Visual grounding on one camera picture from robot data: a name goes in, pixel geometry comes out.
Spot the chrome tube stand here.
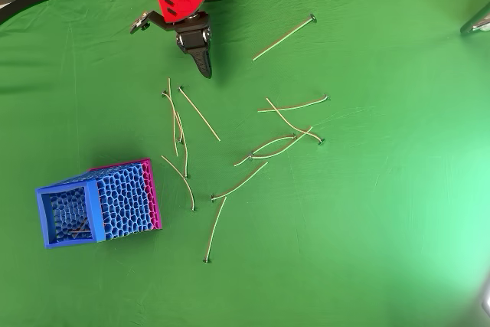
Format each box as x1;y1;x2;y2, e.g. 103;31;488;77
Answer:
459;0;490;37

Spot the blue and pink mesh basket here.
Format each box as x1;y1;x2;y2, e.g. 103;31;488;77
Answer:
34;157;164;250

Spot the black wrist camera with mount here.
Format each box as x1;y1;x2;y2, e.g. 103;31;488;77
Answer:
129;10;172;35

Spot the green cloth with black rim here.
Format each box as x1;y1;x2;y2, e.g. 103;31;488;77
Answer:
0;0;490;327

